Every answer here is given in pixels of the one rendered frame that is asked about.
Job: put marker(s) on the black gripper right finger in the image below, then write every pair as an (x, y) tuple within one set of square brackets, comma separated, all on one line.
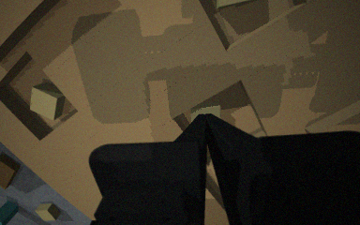
[(243, 163)]

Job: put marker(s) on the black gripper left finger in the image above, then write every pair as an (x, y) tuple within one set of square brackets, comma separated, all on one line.
[(181, 164)]

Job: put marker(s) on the olive yellow block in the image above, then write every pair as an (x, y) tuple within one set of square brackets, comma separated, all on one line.
[(48, 211), (206, 107), (229, 3), (47, 101)]

